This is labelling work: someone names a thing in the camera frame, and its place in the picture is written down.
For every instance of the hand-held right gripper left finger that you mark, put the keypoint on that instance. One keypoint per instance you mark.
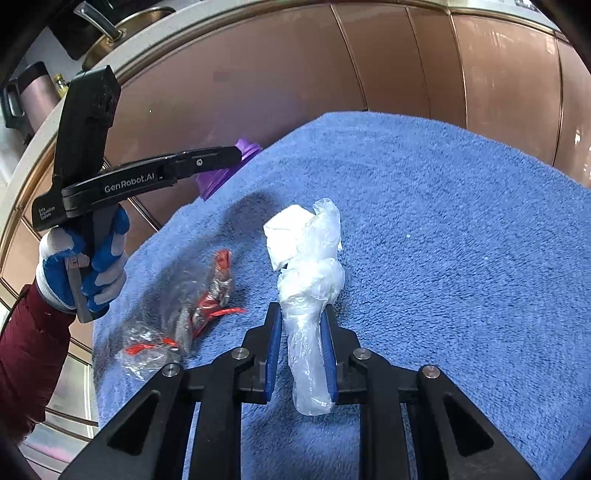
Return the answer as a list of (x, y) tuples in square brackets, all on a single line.
[(274, 350)]

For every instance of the brown kitchen cabinet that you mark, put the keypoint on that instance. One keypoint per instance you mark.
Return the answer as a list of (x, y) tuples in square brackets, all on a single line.
[(277, 69)]

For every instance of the blue fleece blanket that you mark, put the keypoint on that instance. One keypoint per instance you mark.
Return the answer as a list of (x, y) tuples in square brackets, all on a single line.
[(438, 230)]

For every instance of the metal sink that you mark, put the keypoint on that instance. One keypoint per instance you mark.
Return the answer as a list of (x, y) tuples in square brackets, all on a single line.
[(134, 34)]

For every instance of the person's left hand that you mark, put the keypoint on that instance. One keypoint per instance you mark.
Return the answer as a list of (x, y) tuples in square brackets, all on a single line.
[(108, 272)]

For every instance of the red tear strip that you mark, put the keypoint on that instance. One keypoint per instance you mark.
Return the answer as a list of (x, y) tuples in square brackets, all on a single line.
[(224, 313)]

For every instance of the metal faucet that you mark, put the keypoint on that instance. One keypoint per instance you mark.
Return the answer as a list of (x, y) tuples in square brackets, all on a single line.
[(99, 18)]

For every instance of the clear wrapper with orange bits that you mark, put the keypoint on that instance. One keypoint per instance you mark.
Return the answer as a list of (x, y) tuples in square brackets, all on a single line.
[(147, 348)]

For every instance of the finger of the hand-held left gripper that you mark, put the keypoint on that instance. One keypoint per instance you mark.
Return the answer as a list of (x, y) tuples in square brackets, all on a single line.
[(207, 159)]

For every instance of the purple plastic bag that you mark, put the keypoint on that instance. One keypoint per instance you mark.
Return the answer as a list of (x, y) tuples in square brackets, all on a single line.
[(217, 182)]

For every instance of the person's left forearm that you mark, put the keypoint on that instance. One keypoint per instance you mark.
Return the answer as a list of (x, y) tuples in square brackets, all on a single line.
[(32, 360)]

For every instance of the clear plastic bag with tissue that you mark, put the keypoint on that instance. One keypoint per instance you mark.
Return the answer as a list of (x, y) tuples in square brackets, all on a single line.
[(304, 286)]

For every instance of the clear wrapper with red print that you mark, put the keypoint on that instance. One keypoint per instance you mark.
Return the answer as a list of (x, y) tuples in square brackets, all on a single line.
[(212, 286)]

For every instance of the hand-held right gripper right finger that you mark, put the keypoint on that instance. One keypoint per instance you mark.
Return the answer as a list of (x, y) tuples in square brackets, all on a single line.
[(330, 364)]

